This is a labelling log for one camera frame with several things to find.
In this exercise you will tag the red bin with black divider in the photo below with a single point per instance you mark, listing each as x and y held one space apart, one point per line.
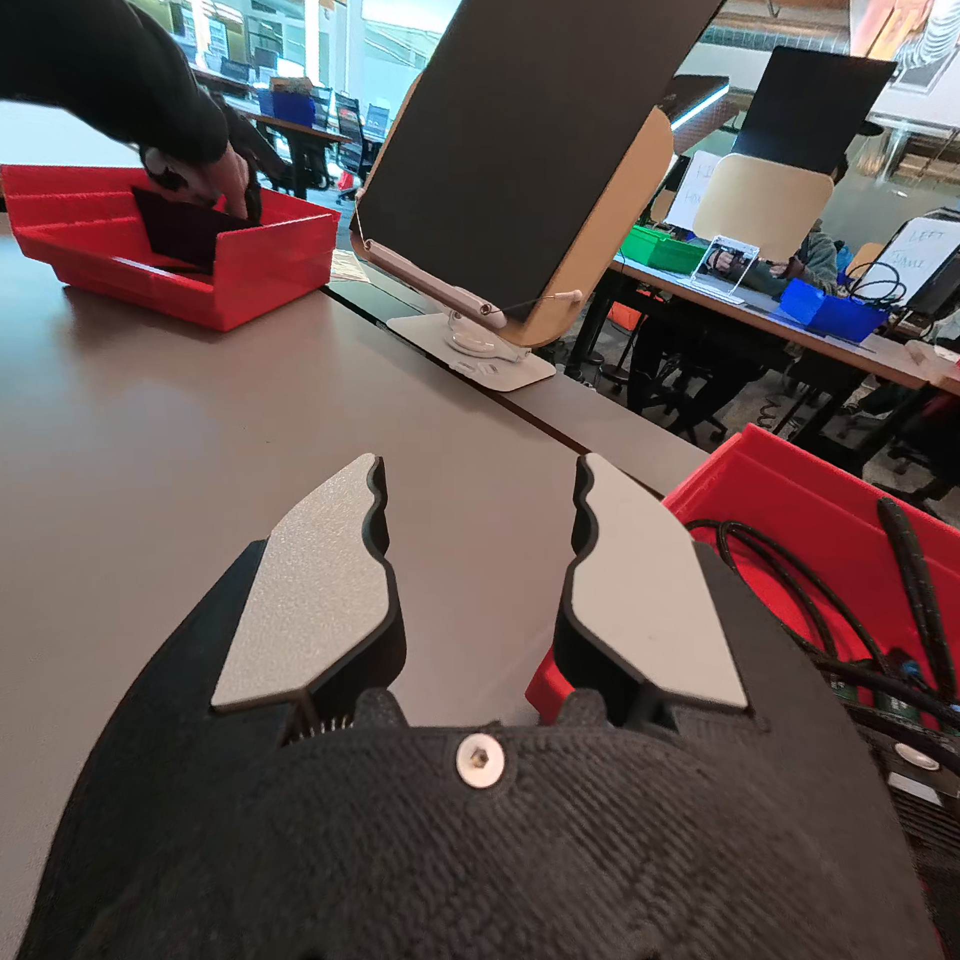
277 262

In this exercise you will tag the long wooden table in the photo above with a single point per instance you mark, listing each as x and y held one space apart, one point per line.
862 352

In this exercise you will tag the black bin divider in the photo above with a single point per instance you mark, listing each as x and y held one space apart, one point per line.
180 225

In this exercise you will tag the row of office desks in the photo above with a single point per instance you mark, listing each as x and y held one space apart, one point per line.
315 133

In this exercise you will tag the green storage bin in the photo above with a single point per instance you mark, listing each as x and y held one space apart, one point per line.
660 251

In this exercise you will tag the grey desk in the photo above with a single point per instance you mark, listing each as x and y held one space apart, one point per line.
187 420
600 427

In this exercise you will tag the red plastic bin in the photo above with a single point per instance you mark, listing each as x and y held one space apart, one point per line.
787 495

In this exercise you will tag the black tan board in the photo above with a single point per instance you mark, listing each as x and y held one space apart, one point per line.
810 105

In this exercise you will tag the blue storage bin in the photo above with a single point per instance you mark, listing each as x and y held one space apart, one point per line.
825 311
289 109

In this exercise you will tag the clear acrylic stand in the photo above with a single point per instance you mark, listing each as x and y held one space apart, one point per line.
724 262

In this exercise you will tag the white handwritten sign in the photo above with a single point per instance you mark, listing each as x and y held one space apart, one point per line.
922 255
694 187

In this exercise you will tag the person's left hand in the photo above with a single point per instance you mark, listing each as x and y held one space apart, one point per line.
231 180

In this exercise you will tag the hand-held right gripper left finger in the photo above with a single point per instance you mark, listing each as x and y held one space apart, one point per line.
315 600

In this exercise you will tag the tablet on white stand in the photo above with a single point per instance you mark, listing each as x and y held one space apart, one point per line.
510 150
480 367

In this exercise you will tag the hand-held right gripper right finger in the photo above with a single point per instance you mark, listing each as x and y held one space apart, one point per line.
645 600

